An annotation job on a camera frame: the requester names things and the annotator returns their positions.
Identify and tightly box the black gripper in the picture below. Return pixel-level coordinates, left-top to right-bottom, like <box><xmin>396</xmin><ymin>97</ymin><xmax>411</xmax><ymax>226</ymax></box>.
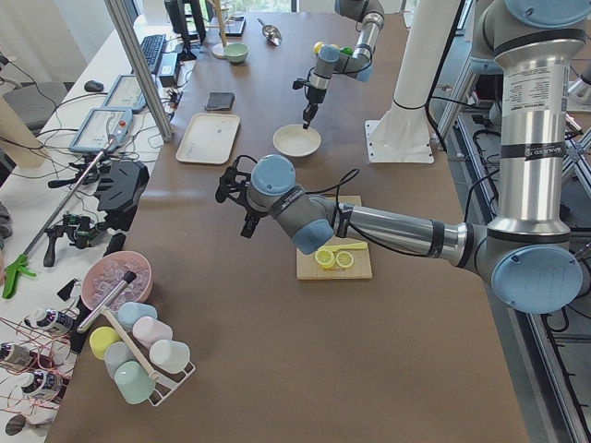
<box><xmin>215</xmin><ymin>155</ymin><xmax>266</xmax><ymax>238</ymax></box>
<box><xmin>303</xmin><ymin>86</ymin><xmax>327</xmax><ymax>129</ymax></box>

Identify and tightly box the cream round plate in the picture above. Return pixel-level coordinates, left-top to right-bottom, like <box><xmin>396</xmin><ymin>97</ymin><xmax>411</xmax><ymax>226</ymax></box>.
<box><xmin>272</xmin><ymin>124</ymin><xmax>321</xmax><ymax>158</ymax></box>

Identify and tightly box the cream rabbit tray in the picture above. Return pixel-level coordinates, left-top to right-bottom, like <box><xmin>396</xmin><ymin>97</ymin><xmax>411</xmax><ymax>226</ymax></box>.
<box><xmin>175</xmin><ymin>113</ymin><xmax>240</xmax><ymax>165</ymax></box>

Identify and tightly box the bamboo cutting board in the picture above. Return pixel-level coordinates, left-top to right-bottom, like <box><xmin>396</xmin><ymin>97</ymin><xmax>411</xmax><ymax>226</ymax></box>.
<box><xmin>295</xmin><ymin>195</ymin><xmax>374</xmax><ymax>281</ymax></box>

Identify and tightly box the yellow lemon far from lime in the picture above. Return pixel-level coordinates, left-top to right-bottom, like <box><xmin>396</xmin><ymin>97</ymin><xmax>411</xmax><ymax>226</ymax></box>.
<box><xmin>313</xmin><ymin>42</ymin><xmax>326</xmax><ymax>57</ymax></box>

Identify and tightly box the lemon slice upper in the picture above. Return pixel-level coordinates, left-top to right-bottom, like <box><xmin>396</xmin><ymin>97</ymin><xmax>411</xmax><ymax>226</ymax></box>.
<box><xmin>314</xmin><ymin>248</ymin><xmax>336</xmax><ymax>269</ymax></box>

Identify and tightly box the lemon slice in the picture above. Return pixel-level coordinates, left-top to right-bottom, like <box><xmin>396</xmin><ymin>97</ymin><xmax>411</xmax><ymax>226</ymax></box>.
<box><xmin>335</xmin><ymin>250</ymin><xmax>355</xmax><ymax>269</ymax></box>
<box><xmin>314</xmin><ymin>248</ymin><xmax>336</xmax><ymax>269</ymax></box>

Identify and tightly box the stainless steel scoop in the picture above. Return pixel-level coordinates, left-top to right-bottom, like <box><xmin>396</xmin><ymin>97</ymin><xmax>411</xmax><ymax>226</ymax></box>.
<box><xmin>257</xmin><ymin>18</ymin><xmax>283</xmax><ymax>46</ymax></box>

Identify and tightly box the grey folded cloth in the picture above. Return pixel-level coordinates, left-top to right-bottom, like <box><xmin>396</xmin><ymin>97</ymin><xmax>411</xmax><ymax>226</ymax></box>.
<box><xmin>205</xmin><ymin>91</ymin><xmax>235</xmax><ymax>111</ymax></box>

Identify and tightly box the mint green bowl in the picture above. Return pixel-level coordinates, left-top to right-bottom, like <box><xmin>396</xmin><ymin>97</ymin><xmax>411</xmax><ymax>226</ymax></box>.
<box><xmin>223</xmin><ymin>42</ymin><xmax>249</xmax><ymax>64</ymax></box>

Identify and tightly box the lemon slice lower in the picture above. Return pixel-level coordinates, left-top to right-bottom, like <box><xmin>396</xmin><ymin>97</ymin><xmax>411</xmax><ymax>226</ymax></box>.
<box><xmin>335</xmin><ymin>250</ymin><xmax>355</xmax><ymax>269</ymax></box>

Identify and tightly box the yellow plastic knife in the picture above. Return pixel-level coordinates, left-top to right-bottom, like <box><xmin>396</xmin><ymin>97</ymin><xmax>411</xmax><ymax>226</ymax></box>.
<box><xmin>324</xmin><ymin>242</ymin><xmax>368</xmax><ymax>252</ymax></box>

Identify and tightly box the round wooden stand base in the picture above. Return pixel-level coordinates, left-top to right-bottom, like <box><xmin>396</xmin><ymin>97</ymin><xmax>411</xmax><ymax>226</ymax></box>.
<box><xmin>211</xmin><ymin>42</ymin><xmax>225</xmax><ymax>59</ymax></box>

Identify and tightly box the metal muddler black tip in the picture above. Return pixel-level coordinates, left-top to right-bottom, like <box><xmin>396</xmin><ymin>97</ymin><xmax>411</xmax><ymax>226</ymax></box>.
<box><xmin>76</xmin><ymin>270</ymin><xmax>137</xmax><ymax>334</ymax></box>

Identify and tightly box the pink cup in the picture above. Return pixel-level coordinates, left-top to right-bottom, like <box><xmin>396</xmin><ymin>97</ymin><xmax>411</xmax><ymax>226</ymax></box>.
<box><xmin>132</xmin><ymin>316</ymin><xmax>173</xmax><ymax>349</ymax></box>

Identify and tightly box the blue cup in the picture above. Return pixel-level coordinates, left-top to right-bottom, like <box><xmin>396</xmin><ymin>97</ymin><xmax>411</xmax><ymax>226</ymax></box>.
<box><xmin>116</xmin><ymin>302</ymin><xmax>158</xmax><ymax>332</ymax></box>

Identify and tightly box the pink bowl with ice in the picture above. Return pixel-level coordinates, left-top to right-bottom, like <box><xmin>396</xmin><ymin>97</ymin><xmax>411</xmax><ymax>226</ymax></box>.
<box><xmin>81</xmin><ymin>251</ymin><xmax>153</xmax><ymax>311</ymax></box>

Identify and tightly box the white cup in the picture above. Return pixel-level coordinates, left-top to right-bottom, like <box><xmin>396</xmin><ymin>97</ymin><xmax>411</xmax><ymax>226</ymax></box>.
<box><xmin>150</xmin><ymin>340</ymin><xmax>190</xmax><ymax>374</ymax></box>

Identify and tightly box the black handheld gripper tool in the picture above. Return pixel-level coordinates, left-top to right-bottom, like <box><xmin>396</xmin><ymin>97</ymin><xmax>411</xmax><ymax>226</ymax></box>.
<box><xmin>43</xmin><ymin>212</ymin><xmax>107</xmax><ymax>268</ymax></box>

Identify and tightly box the black keyboard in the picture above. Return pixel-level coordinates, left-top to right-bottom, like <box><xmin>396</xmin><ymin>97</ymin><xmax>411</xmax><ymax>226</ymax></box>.
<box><xmin>140</xmin><ymin>34</ymin><xmax>166</xmax><ymax>74</ymax></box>

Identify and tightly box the near teach pendant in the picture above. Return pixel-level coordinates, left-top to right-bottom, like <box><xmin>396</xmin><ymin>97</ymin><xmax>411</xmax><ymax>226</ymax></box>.
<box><xmin>69</xmin><ymin>107</ymin><xmax>133</xmax><ymax>154</ymax></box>

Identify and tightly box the teach pendant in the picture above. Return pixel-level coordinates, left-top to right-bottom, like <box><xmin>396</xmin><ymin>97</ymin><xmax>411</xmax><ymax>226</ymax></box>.
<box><xmin>69</xmin><ymin>107</ymin><xmax>133</xmax><ymax>154</ymax></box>
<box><xmin>103</xmin><ymin>75</ymin><xmax>147</xmax><ymax>114</ymax></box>

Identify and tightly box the far teach pendant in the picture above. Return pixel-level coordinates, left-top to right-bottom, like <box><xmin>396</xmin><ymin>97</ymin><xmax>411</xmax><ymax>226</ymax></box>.
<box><xmin>103</xmin><ymin>75</ymin><xmax>147</xmax><ymax>114</ymax></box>

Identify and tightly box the white cup rack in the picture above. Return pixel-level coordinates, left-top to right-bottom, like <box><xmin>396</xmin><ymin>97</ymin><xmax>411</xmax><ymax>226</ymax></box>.
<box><xmin>100</xmin><ymin>307</ymin><xmax>197</xmax><ymax>408</ymax></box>

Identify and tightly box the yellow cup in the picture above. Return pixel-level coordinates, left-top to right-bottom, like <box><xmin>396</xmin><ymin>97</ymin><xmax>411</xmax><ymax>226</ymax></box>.
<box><xmin>90</xmin><ymin>326</ymin><xmax>121</xmax><ymax>361</ymax></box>

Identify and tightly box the grey cup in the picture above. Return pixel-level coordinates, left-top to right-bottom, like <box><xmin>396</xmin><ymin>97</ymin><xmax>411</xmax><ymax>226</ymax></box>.
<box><xmin>103</xmin><ymin>341</ymin><xmax>135</xmax><ymax>379</ymax></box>

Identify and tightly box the mint cup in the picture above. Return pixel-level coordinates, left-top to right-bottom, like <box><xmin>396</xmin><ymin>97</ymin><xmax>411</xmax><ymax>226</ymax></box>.
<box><xmin>115</xmin><ymin>361</ymin><xmax>156</xmax><ymax>404</ymax></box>

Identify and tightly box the black computer mouse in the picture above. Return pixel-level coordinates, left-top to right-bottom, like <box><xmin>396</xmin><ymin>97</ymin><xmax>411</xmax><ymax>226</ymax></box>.
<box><xmin>84</xmin><ymin>80</ymin><xmax>104</xmax><ymax>92</ymax></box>

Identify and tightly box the black plastic bracket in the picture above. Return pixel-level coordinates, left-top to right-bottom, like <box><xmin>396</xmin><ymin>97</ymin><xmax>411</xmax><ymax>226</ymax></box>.
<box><xmin>94</xmin><ymin>161</ymin><xmax>150</xmax><ymax>231</ymax></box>

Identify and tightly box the aluminium frame post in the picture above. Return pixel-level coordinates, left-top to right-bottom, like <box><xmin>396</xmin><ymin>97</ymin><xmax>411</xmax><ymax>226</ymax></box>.
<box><xmin>104</xmin><ymin>0</ymin><xmax>173</xmax><ymax>142</ymax></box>

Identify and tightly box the green handled reach grabber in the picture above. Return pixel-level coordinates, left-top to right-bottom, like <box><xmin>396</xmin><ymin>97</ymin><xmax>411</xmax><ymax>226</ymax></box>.
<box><xmin>0</xmin><ymin>120</ymin><xmax>122</xmax><ymax>300</ymax></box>

